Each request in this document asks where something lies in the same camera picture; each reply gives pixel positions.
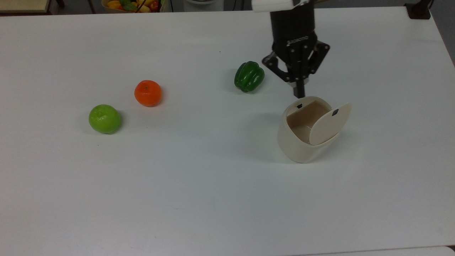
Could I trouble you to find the green toy bell pepper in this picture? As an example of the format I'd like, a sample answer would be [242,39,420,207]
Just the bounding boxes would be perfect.
[234,61,265,93]

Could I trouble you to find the cream garbage bin lid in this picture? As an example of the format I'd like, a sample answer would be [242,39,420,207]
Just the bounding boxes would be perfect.
[309,103,352,146]

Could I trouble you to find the black stand base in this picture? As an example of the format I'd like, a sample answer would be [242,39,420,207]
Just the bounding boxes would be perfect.
[405,0,433,20]

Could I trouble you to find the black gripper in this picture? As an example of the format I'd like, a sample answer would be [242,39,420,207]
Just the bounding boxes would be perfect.
[262,6,331,99]

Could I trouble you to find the wooden board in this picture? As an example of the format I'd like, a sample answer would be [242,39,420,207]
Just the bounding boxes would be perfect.
[0,0,51,14]

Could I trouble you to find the green toy apple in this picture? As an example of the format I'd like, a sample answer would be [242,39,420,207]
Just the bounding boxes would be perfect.
[89,104,122,135]

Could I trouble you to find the basket of toy fruit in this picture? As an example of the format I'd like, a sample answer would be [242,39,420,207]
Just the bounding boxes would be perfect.
[101,0,168,14]

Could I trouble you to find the cream garbage bin body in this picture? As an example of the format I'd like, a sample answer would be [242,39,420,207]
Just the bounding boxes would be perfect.
[277,96,342,164]

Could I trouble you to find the orange toy mandarin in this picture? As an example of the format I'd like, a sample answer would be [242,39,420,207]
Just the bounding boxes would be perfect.
[134,80,162,107]

